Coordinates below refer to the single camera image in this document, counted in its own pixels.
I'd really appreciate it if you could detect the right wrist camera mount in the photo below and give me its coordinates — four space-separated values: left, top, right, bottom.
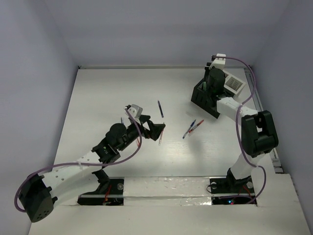
209 53 226 70

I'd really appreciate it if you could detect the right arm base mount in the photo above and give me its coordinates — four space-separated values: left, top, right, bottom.
206 177 256 205

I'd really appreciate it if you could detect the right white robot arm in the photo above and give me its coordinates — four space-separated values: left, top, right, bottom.
203 67 278 192

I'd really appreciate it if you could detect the foil tape strip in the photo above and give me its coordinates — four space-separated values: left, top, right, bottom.
123 177 212 207

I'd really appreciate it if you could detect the purple pen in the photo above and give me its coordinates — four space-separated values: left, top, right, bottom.
157 100 164 118

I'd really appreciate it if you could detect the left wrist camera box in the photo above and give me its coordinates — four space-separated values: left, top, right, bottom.
125 104 143 118

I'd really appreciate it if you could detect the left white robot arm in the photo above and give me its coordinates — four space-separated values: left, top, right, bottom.
15 115 166 223

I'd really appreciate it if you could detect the black two-compartment pen holder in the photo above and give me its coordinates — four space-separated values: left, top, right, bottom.
191 79 220 119

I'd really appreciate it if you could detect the aluminium rail right edge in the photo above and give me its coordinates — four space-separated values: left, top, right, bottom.
244 69 284 174

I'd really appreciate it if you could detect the white grey tray box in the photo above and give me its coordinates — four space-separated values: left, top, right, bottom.
223 70 246 99

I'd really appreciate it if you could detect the red blue pen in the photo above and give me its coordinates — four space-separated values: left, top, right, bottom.
188 119 204 133

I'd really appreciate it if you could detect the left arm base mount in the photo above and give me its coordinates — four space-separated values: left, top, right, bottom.
77 170 124 206

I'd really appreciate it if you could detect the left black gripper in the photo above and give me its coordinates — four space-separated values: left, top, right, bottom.
117 115 164 151

